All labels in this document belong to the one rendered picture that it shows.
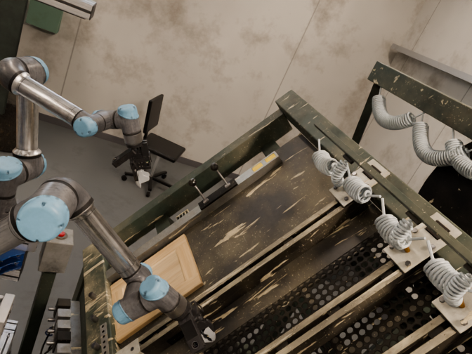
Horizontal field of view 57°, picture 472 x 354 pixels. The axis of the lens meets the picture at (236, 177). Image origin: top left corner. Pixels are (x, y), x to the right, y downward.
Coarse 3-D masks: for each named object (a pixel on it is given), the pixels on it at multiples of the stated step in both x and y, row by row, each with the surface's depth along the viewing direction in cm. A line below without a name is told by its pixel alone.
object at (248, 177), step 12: (276, 156) 193; (252, 168) 196; (264, 168) 193; (240, 180) 194; (252, 180) 194; (228, 192) 194; (216, 204) 195; (192, 216) 194; (204, 216) 196; (168, 228) 198; (180, 228) 195; (156, 240) 197; (168, 240) 196; (132, 252) 200; (144, 252) 196; (108, 276) 197
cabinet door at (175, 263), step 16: (176, 240) 193; (160, 256) 191; (176, 256) 186; (192, 256) 182; (160, 272) 185; (176, 272) 180; (192, 272) 174; (112, 288) 193; (176, 288) 173; (192, 288) 168; (112, 304) 186; (144, 320) 170; (128, 336) 171
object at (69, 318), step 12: (60, 300) 193; (84, 300) 193; (60, 312) 188; (72, 312) 194; (84, 312) 188; (60, 324) 182; (72, 324) 188; (84, 324) 183; (60, 336) 177; (72, 336) 182; (84, 336) 179; (48, 348) 190; (60, 348) 172; (72, 348) 177; (84, 348) 175
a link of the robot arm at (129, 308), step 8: (128, 288) 136; (136, 288) 136; (128, 296) 132; (136, 296) 130; (120, 304) 131; (128, 304) 130; (136, 304) 129; (112, 312) 131; (120, 312) 130; (128, 312) 130; (136, 312) 129; (144, 312) 130; (120, 320) 131; (128, 320) 131
